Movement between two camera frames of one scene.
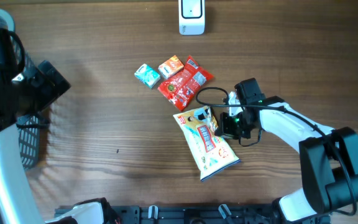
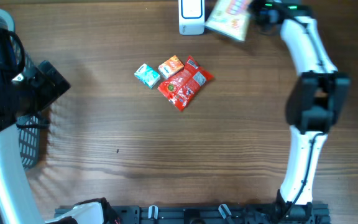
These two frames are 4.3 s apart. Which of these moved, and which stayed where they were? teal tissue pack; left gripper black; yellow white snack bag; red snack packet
Moved: yellow white snack bag
Stayed: left gripper black; red snack packet; teal tissue pack
